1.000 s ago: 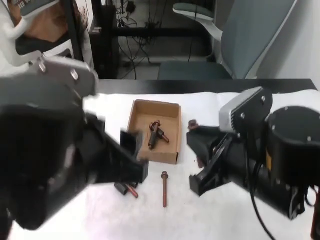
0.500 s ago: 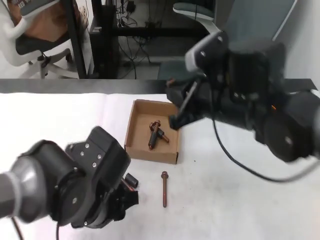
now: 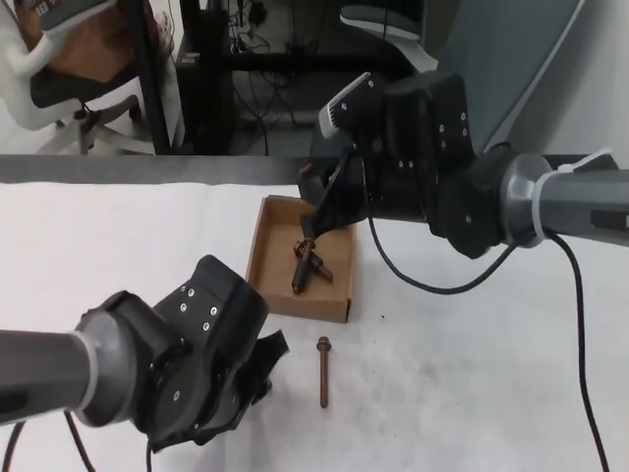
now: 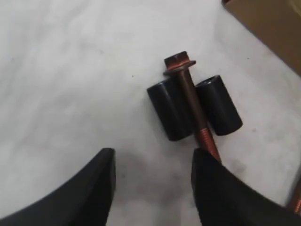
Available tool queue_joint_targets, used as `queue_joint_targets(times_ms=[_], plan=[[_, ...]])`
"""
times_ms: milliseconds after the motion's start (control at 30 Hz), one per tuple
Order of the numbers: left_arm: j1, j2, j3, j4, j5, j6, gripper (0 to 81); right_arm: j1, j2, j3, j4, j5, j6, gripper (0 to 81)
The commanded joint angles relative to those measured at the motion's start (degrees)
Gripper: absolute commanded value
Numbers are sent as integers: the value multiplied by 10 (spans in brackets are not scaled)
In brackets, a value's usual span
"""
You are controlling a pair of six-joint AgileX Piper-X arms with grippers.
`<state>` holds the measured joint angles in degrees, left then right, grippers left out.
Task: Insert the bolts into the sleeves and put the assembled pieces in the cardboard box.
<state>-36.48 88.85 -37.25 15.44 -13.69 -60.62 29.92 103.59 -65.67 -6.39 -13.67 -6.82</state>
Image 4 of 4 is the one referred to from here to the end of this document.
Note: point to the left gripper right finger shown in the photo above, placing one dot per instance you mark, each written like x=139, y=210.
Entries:
x=225, y=195

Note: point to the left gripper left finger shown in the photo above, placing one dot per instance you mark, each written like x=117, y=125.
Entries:
x=77, y=195

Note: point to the black cylindrical sleeve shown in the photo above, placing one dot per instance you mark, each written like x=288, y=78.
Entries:
x=169, y=110
x=218, y=106

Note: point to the brown cardboard box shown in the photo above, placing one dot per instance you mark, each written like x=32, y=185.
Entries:
x=270, y=28

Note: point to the copper-brown flanged hex bolt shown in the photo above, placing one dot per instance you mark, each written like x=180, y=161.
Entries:
x=188, y=94
x=296, y=200

